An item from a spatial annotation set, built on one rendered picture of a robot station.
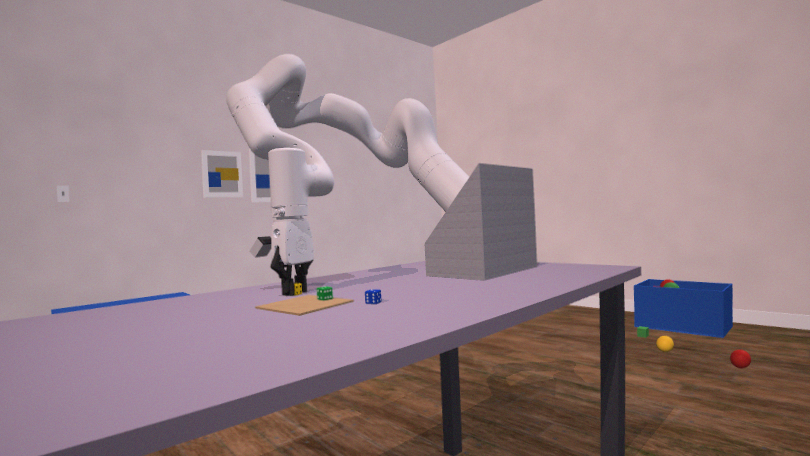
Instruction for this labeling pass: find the tan mat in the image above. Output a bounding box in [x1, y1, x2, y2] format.
[255, 295, 354, 316]

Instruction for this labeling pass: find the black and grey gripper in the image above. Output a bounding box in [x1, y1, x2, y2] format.
[270, 218, 314, 296]

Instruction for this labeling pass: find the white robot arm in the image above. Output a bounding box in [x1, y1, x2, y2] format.
[226, 54, 469, 220]

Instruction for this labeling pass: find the green die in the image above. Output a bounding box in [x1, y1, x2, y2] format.
[317, 286, 333, 301]

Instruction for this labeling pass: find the blue die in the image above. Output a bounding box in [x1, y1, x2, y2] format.
[365, 289, 382, 304]

